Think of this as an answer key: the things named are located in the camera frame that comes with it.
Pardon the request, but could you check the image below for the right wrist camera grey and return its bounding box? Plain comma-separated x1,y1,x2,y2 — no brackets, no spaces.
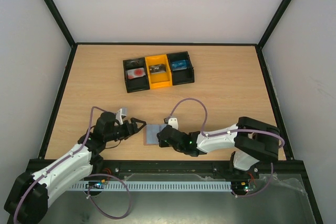
164,117,179,130

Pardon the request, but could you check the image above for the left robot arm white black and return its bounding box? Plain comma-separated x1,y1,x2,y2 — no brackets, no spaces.
4,109,146,223

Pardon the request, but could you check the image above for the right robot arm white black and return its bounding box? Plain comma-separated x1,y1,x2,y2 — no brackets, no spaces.
156,116,285,178

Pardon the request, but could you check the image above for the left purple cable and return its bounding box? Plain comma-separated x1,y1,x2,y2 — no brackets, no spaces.
13,106,132,222

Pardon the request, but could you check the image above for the black enclosure frame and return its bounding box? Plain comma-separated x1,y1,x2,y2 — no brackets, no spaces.
6,0,324,224

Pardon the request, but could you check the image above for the right black bin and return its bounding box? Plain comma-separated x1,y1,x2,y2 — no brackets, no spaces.
166,51,195,86

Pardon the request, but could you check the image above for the black bin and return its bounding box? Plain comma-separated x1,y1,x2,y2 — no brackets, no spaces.
123,57,150,93
166,51,195,86

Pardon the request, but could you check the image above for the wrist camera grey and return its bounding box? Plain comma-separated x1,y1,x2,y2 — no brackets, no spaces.
164,117,179,130
115,107,127,125

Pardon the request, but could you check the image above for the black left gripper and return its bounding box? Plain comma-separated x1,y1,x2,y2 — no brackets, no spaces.
105,118,146,142

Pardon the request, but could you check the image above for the left black bin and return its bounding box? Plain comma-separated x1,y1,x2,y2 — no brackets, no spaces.
123,57,150,93

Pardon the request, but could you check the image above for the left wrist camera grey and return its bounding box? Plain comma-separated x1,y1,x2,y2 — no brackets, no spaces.
115,107,127,125

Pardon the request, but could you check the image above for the yellow middle bin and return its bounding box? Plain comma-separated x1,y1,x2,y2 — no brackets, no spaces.
145,55,173,89

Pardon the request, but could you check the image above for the white red april card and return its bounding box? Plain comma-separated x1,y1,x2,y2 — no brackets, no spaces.
127,67,146,80

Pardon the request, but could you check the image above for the light blue slotted cable duct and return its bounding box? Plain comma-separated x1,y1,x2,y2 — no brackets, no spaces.
68,181,232,192

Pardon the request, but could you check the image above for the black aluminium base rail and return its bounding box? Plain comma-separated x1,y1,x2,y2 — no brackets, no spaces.
26,158,305,182

